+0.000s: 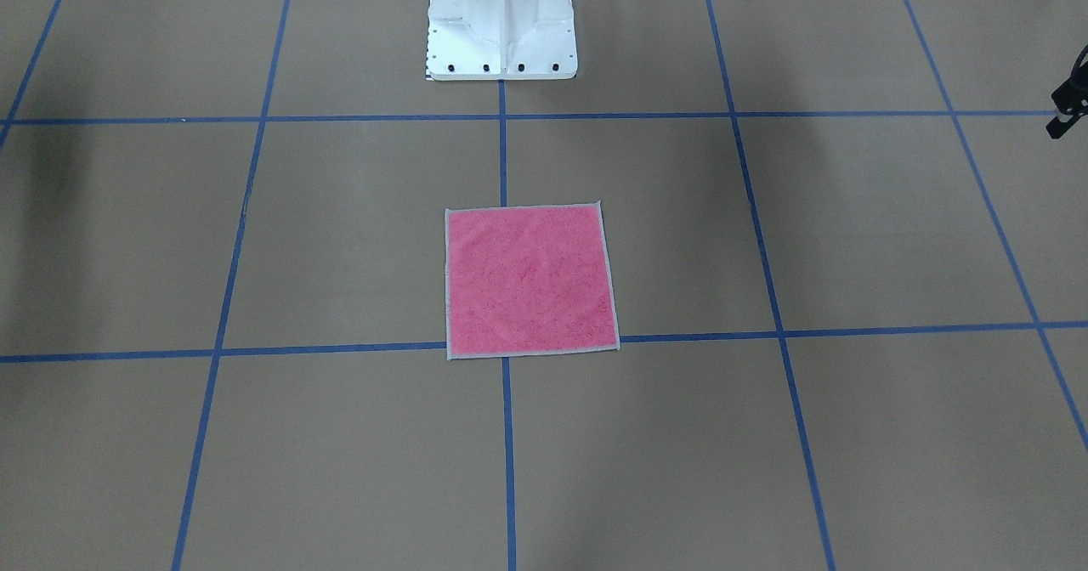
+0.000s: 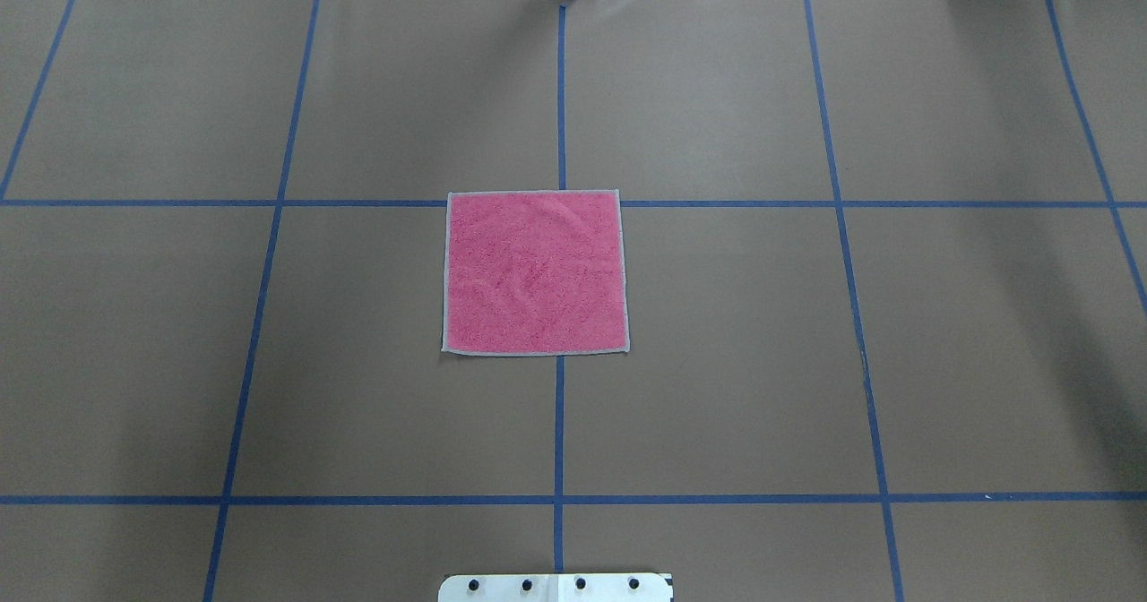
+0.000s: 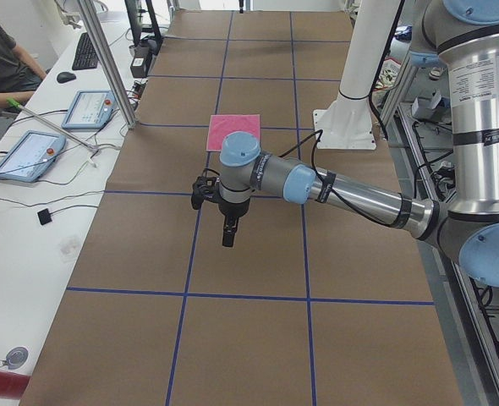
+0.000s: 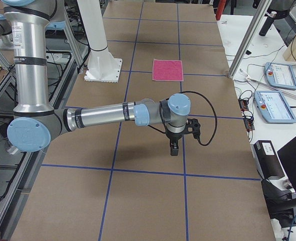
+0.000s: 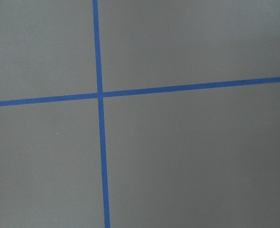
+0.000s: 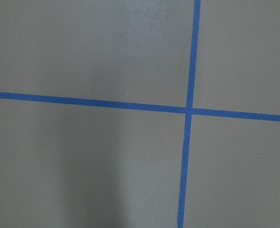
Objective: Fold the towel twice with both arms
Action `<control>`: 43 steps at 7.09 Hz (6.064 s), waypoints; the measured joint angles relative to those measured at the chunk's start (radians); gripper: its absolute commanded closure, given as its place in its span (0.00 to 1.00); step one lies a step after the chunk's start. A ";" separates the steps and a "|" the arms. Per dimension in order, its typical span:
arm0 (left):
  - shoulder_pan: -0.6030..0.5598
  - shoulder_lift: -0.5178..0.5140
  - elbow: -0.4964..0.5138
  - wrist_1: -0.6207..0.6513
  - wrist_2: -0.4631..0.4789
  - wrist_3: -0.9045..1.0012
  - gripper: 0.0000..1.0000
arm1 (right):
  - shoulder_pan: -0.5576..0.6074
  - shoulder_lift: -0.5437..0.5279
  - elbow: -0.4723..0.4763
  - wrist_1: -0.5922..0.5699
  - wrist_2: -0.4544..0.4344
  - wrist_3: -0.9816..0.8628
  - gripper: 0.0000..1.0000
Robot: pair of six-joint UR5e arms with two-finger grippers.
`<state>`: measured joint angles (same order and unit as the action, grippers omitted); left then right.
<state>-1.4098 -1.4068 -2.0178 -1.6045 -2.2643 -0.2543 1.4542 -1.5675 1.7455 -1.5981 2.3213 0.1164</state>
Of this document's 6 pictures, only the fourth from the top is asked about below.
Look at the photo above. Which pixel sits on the black cylinder stand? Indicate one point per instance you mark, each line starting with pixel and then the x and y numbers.
pixel 277 10

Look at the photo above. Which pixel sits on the near teach pendant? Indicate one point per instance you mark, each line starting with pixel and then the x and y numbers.
pixel 273 107

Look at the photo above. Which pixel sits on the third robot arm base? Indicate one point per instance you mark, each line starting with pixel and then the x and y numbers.
pixel 6 37

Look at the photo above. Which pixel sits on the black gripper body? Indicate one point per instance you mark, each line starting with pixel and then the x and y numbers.
pixel 174 137

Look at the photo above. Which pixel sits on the teach pendant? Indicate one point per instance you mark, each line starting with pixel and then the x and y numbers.
pixel 273 107
pixel 280 75

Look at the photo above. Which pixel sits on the far teach pendant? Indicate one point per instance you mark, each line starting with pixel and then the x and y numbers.
pixel 280 75

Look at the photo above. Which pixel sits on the long metal rod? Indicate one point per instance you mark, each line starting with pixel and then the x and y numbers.
pixel 270 87

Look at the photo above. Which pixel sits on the pink and grey towel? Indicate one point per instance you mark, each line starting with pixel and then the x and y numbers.
pixel 168 70

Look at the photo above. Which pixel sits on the white pedestal column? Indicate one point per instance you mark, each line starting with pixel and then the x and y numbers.
pixel 101 66

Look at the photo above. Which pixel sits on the red cylinder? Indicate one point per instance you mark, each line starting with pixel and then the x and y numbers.
pixel 220 9

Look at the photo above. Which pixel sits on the black box white label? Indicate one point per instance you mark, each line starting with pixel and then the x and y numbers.
pixel 267 161

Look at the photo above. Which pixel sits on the black electronics board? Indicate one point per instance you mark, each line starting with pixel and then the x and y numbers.
pixel 247 115

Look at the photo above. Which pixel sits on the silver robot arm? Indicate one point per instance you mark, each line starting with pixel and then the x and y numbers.
pixel 36 123

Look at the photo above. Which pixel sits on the aluminium frame post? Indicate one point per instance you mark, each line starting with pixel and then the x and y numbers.
pixel 256 20

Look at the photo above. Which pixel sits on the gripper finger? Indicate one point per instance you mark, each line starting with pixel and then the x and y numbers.
pixel 175 149
pixel 172 149

